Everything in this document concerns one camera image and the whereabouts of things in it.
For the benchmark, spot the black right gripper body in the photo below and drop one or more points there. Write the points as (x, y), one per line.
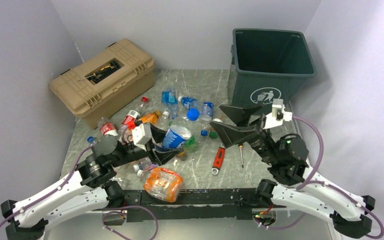
(262, 144)

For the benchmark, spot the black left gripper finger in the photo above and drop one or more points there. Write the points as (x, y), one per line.
(157, 134)
(164, 155)

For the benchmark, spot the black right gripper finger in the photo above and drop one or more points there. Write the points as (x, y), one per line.
(230, 135)
(239, 115)

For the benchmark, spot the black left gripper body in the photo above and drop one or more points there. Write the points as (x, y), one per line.
(131, 154)

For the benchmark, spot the crushed clear blue label bottle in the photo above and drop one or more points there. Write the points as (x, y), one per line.
(143, 165)

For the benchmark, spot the blue label pepsi bottle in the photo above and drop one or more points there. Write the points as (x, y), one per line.
(182, 128)

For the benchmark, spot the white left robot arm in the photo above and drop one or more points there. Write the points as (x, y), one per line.
(88, 186)

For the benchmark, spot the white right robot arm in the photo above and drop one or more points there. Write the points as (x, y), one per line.
(295, 183)

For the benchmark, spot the dark green trash bin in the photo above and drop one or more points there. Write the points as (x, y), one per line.
(267, 64)

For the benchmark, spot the yellow black screwdriver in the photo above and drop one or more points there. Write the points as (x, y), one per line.
(241, 155)

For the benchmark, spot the brown coffee bottle green cap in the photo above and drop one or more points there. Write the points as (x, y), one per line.
(213, 134)

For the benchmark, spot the orange juice bottle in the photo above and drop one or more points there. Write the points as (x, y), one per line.
(151, 117)

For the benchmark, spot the loose blue bottle cap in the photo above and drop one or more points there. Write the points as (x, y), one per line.
(204, 133)

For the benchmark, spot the crushed orange label jug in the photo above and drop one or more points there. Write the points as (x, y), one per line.
(163, 184)

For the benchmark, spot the red label clear bottle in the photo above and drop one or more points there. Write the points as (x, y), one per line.
(106, 127)

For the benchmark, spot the red cap clear bottle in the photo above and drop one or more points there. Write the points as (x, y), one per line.
(136, 112)

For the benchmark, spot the small blue label bottle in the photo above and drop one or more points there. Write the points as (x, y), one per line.
(207, 111)

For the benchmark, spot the green plastic bottle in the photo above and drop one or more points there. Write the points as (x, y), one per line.
(190, 142)

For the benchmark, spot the blue cap clear bottle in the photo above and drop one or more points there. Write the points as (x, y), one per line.
(91, 140)

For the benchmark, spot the blue tinted water bottle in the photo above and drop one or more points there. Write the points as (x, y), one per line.
(170, 102)

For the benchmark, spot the blue label water bottle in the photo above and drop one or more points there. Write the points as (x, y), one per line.
(189, 102)

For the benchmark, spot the tan plastic toolbox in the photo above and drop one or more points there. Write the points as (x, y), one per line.
(105, 83)

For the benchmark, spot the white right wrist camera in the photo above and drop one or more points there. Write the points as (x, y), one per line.
(277, 116)

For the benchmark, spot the red handled adjustable wrench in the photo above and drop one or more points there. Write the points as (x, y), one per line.
(218, 160)

